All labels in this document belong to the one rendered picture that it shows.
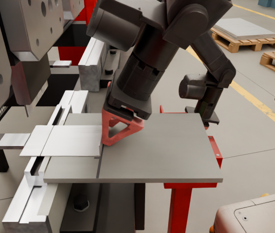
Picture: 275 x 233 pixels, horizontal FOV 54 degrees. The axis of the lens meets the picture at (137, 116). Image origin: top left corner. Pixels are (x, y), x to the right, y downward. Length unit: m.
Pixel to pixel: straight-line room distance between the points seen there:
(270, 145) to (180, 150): 1.86
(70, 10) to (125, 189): 0.34
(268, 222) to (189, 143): 0.94
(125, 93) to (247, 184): 1.57
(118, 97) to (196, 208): 1.35
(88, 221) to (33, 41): 0.30
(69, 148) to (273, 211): 1.11
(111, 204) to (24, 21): 0.36
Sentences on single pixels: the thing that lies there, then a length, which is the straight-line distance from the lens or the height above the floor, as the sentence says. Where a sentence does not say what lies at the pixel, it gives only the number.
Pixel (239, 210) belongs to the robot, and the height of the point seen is 0.28.
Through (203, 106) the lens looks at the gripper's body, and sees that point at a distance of 0.84.
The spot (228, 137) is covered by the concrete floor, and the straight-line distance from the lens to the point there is 2.25.
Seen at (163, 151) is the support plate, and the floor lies 1.00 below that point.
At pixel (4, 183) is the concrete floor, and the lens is 1.96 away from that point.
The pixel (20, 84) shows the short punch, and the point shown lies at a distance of 0.39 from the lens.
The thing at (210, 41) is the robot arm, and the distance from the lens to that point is 0.74.
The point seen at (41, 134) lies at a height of 1.00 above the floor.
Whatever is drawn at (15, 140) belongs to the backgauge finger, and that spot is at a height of 1.01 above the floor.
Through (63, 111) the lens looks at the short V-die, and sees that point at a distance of 0.59.
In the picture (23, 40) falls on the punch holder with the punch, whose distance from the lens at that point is 0.30.
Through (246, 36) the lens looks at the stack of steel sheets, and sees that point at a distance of 4.27.
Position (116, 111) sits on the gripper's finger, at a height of 1.08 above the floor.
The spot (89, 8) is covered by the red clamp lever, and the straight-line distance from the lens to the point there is 0.53.
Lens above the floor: 1.29
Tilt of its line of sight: 33 degrees down
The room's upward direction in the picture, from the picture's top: straight up
